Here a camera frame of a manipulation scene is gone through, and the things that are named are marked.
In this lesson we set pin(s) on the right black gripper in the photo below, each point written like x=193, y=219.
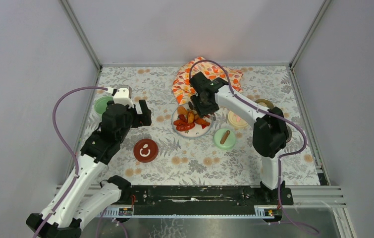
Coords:
x=200, y=110

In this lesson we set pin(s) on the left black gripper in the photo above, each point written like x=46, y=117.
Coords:
x=142, y=115

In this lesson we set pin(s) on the breaded fried chicken piece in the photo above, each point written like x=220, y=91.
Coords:
x=182, y=111

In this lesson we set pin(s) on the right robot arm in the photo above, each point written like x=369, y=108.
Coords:
x=269, y=128

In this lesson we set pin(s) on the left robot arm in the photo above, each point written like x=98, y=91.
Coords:
x=66, y=215

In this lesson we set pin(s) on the glazed chicken wing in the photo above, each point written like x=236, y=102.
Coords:
x=202, y=122

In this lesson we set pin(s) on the red sausage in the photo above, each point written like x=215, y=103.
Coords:
x=185, y=127

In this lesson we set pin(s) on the white plate blue rim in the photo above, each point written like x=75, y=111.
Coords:
x=197, y=131

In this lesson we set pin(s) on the red brown round lid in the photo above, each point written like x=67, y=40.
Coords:
x=145, y=150

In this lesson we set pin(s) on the red glazed chicken piece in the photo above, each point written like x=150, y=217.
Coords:
x=179, y=122

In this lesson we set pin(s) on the green container cup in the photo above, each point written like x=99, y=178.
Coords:
x=100, y=104

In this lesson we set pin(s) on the floral tablecloth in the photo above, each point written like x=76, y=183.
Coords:
x=183, y=161

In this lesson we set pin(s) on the red lined steel bowl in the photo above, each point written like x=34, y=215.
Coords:
x=290, y=134

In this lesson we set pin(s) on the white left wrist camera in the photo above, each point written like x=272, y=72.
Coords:
x=122, y=95

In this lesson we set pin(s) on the cream lid pink handle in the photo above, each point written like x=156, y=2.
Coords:
x=235, y=121

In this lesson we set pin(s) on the green lid brown handle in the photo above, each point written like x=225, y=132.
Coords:
x=224, y=138

